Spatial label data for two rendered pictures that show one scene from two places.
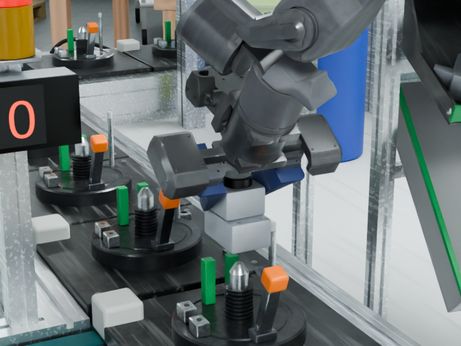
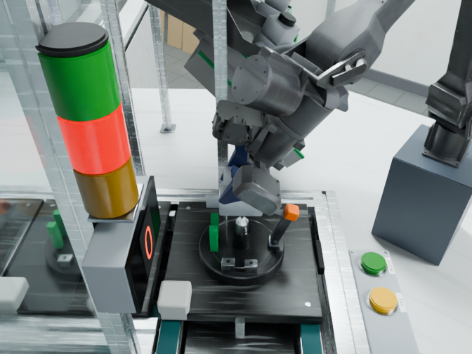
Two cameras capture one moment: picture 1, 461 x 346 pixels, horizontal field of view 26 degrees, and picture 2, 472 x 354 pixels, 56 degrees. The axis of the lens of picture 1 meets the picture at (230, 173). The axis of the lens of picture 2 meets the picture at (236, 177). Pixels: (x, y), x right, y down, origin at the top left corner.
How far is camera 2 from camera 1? 0.83 m
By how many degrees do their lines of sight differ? 57
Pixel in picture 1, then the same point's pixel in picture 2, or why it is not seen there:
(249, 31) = (333, 80)
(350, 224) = not seen: hidden behind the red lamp
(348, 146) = not seen: outside the picture
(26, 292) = (135, 344)
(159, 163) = (263, 198)
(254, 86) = (317, 114)
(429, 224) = not seen: hidden behind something
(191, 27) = (272, 93)
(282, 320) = (259, 227)
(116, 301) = (178, 294)
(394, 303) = (172, 175)
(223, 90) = (252, 125)
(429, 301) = (181, 164)
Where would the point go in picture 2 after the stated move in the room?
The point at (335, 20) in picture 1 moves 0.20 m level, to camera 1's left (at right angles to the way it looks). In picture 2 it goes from (378, 50) to (319, 137)
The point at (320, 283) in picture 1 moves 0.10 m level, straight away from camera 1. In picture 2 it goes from (199, 193) to (160, 175)
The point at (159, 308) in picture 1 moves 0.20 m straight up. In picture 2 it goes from (182, 274) to (171, 178)
